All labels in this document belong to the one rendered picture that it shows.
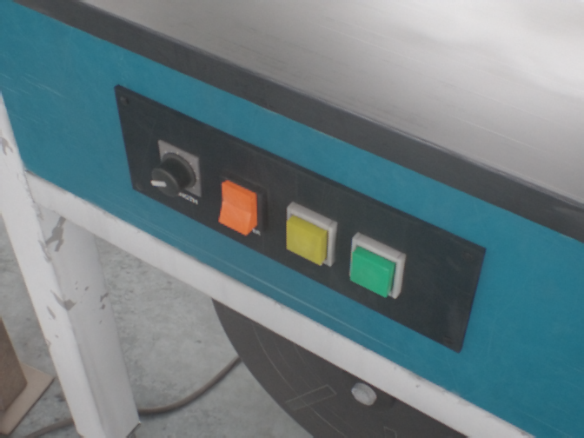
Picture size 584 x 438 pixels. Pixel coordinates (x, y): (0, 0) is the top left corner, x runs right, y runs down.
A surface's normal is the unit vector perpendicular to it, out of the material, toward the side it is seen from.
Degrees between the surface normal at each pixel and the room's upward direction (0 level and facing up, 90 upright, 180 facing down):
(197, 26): 0
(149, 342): 0
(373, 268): 90
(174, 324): 0
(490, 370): 90
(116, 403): 90
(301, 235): 90
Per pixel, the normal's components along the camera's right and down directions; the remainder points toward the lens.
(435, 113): 0.00, -0.70
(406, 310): -0.55, 0.60
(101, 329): 0.84, 0.40
